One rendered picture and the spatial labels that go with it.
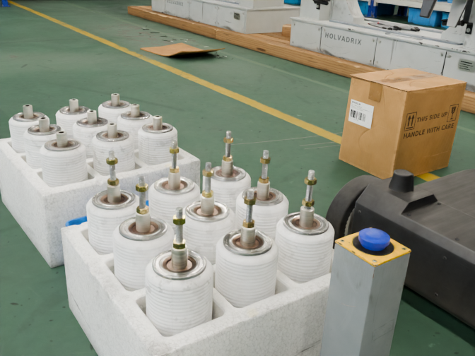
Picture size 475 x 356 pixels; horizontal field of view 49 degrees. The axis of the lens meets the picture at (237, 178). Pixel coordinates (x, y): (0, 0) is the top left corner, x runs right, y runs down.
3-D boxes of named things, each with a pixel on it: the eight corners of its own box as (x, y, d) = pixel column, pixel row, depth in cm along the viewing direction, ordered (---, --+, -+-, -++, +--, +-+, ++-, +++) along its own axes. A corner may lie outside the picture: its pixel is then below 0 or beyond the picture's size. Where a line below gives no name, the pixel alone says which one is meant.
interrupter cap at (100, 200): (124, 188, 95) (124, 185, 95) (143, 204, 90) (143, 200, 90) (85, 198, 91) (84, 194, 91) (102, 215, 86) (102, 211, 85)
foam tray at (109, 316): (232, 253, 123) (235, 184, 116) (352, 353, 94) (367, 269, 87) (68, 307, 102) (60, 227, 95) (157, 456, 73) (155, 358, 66)
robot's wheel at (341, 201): (375, 238, 133) (388, 167, 124) (391, 247, 129) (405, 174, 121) (318, 260, 122) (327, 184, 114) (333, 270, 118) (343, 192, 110)
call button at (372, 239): (371, 237, 70) (373, 224, 70) (394, 251, 67) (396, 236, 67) (350, 245, 68) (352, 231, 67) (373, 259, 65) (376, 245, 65)
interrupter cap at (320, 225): (335, 222, 87) (335, 218, 87) (319, 241, 81) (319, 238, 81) (293, 210, 90) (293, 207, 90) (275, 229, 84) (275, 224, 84)
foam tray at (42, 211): (131, 172, 164) (129, 118, 157) (199, 222, 136) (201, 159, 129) (1, 202, 142) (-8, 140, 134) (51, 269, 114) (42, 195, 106)
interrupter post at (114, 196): (117, 197, 92) (116, 180, 91) (124, 202, 90) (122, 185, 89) (104, 200, 91) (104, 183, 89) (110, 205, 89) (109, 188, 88)
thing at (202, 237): (189, 280, 100) (189, 196, 93) (237, 288, 98) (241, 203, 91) (171, 309, 92) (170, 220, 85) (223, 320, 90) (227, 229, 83)
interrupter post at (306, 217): (314, 224, 86) (317, 207, 85) (309, 230, 84) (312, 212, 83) (301, 220, 87) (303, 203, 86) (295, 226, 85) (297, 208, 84)
